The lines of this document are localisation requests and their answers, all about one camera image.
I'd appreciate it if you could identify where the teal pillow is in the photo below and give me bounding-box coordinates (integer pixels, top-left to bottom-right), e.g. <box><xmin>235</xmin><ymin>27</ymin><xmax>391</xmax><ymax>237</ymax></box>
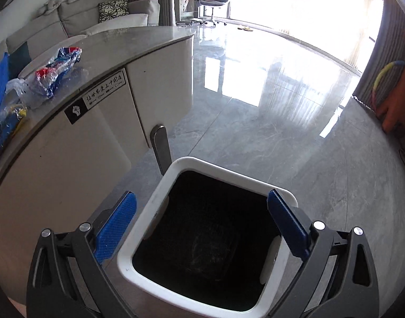
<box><xmin>17</xmin><ymin>45</ymin><xmax>32</xmax><ymax>63</ymax></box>

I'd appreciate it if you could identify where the white trash bin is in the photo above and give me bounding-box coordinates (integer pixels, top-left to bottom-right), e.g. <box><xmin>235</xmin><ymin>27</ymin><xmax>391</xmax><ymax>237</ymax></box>
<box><xmin>116</xmin><ymin>157</ymin><xmax>302</xmax><ymax>318</ymax></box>

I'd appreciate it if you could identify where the black label sticker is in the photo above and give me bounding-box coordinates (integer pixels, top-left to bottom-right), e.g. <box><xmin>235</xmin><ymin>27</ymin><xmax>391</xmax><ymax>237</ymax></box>
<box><xmin>64</xmin><ymin>68</ymin><xmax>127</xmax><ymax>125</ymax></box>

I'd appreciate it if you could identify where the blue yellow plastic bag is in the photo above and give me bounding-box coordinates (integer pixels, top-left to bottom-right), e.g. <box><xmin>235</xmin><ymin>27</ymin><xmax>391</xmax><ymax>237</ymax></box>
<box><xmin>0</xmin><ymin>53</ymin><xmax>28</xmax><ymax>160</ymax></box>

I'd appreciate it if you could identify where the grey metal bar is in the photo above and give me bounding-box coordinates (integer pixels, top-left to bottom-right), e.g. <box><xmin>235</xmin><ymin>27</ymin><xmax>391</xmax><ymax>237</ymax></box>
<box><xmin>150</xmin><ymin>125</ymin><xmax>173</xmax><ymax>175</ymax></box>

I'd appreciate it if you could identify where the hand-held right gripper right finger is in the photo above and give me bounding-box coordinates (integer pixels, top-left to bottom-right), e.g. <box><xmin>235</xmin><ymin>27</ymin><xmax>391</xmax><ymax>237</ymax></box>
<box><xmin>267</xmin><ymin>189</ymin><xmax>380</xmax><ymax>318</ymax></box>

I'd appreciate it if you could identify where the grey office chair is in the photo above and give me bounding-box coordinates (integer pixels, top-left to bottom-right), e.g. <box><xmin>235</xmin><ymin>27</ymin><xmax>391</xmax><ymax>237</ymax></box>
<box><xmin>198</xmin><ymin>0</ymin><xmax>231</xmax><ymax>27</ymax></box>

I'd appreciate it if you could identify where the orange cloth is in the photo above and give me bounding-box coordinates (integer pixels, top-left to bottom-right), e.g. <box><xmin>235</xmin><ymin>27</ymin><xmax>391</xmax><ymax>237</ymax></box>
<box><xmin>377</xmin><ymin>62</ymin><xmax>405</xmax><ymax>134</ymax></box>

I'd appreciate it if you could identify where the grey plush toy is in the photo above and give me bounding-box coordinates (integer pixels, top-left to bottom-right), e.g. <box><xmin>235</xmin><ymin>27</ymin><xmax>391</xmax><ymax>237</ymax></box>
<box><xmin>37</xmin><ymin>0</ymin><xmax>86</xmax><ymax>16</ymax></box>

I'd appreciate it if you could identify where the colourful hula hoop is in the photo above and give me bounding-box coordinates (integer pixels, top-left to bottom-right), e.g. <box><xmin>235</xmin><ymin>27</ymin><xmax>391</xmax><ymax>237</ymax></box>
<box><xmin>370</xmin><ymin>60</ymin><xmax>405</xmax><ymax>107</ymax></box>

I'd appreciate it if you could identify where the black white flower pillow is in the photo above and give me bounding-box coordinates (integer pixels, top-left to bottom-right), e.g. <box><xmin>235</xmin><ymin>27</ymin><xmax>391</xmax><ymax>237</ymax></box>
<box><xmin>98</xmin><ymin>0</ymin><xmax>129</xmax><ymax>24</ymax></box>

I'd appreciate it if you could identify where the white table base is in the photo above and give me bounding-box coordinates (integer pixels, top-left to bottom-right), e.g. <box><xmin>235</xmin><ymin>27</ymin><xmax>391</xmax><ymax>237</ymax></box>
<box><xmin>0</xmin><ymin>36</ymin><xmax>195</xmax><ymax>305</ymax></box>

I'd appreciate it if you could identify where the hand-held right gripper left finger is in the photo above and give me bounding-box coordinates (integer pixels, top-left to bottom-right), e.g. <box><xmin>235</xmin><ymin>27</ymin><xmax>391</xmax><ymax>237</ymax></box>
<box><xmin>26</xmin><ymin>191</ymin><xmax>137</xmax><ymax>318</ymax></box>

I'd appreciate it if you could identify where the grey sofa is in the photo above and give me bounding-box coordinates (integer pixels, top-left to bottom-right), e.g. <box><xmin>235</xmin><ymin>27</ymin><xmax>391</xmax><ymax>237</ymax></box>
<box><xmin>0</xmin><ymin>0</ymin><xmax>161</xmax><ymax>73</ymax></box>

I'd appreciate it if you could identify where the white desk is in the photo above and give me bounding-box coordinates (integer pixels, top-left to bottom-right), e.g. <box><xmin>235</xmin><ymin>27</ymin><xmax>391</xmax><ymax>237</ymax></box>
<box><xmin>173</xmin><ymin>0</ymin><xmax>206</xmax><ymax>24</ymax></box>

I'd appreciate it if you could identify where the red blue printed plastic bag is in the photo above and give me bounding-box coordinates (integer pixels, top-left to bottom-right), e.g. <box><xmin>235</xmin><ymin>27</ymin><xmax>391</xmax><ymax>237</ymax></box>
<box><xmin>25</xmin><ymin>46</ymin><xmax>83</xmax><ymax>99</ymax></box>

